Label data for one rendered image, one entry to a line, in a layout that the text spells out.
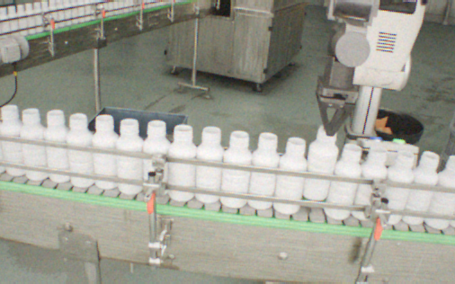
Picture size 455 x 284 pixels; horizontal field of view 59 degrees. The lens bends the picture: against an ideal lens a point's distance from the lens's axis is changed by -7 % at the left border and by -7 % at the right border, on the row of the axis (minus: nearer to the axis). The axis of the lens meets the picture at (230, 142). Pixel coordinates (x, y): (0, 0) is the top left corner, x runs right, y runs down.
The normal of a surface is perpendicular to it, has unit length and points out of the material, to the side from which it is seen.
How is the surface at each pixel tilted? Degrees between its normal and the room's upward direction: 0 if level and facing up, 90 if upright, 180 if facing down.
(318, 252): 90
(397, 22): 90
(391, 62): 90
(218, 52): 90
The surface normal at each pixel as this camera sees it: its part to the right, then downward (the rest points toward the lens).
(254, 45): -0.40, 0.40
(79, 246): -0.10, 0.43
